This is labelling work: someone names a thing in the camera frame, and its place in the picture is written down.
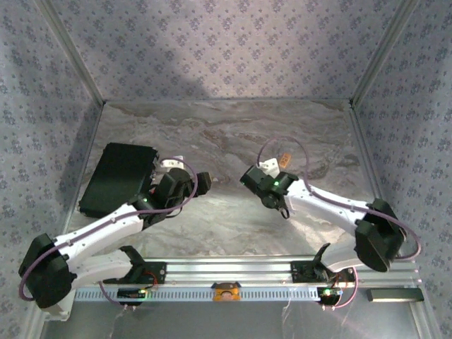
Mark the black flat case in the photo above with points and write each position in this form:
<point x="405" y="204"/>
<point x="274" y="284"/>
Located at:
<point x="113" y="176"/>

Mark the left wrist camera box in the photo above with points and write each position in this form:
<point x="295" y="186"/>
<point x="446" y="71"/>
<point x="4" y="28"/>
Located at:
<point x="173" y="163"/>

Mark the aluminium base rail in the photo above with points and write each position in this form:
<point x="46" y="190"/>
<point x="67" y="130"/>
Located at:
<point x="229" y="270"/>

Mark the small wooden block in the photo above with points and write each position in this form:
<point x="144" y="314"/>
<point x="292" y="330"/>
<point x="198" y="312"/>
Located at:
<point x="284" y="160"/>

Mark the aluminium side rail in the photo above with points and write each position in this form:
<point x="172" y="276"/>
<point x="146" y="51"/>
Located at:
<point x="92" y="137"/>
<point x="362" y="141"/>

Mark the small circuit board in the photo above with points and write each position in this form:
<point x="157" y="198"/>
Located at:
<point x="130" y="295"/>
<point x="328" y="295"/>

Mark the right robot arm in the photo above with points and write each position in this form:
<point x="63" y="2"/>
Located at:
<point x="378" y="243"/>

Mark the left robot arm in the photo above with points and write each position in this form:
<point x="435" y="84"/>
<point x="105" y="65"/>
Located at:
<point x="46" y="275"/>

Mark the white plastic bracket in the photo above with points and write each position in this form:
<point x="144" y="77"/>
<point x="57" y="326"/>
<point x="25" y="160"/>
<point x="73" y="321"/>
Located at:
<point x="58" y="312"/>

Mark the aluminium corner post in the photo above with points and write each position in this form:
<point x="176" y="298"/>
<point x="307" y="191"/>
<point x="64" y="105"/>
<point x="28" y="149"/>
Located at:
<point x="381" y="53"/>

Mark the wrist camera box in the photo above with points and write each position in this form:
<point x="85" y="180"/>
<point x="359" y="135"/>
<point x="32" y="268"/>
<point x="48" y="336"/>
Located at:
<point x="271" y="166"/>
<point x="173" y="163"/>

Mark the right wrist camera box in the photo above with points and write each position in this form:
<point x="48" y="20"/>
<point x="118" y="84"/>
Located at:
<point x="271" y="166"/>

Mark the orange figure clip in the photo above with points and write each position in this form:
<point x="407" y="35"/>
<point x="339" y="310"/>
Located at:
<point x="226" y="293"/>

